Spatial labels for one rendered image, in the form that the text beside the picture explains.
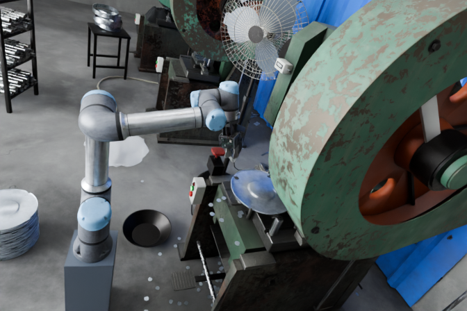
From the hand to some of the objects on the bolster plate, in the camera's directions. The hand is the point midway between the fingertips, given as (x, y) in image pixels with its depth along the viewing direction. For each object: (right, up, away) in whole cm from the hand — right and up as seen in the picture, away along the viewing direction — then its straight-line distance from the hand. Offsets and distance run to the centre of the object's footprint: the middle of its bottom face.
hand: (233, 158), depth 133 cm
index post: (+16, -31, -9) cm, 36 cm away
